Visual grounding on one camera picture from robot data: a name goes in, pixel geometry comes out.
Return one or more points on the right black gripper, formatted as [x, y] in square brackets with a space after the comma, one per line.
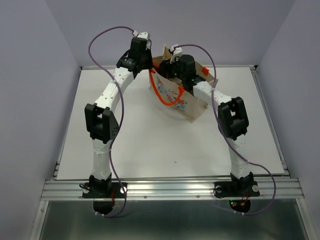
[165, 64]

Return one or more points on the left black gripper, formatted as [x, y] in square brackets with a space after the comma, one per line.
[149, 64]

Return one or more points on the cream canvas bag orange handles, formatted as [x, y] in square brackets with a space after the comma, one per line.
[176, 93]

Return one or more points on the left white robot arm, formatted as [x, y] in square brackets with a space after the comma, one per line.
[100, 120]

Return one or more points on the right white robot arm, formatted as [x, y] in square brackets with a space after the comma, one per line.
[231, 117]

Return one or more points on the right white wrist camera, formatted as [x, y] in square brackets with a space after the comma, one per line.
[176, 53]

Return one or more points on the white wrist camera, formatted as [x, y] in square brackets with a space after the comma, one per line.
[176, 53]
[143, 35]

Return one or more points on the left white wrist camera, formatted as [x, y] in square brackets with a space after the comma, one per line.
[143, 35]

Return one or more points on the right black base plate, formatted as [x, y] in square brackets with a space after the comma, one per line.
[239, 194]

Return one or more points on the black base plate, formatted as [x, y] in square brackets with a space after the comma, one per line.
[239, 194]
[104, 200]

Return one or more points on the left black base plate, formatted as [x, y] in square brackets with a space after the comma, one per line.
[104, 200]

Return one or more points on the aluminium frame rail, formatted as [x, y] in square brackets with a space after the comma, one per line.
[170, 166]

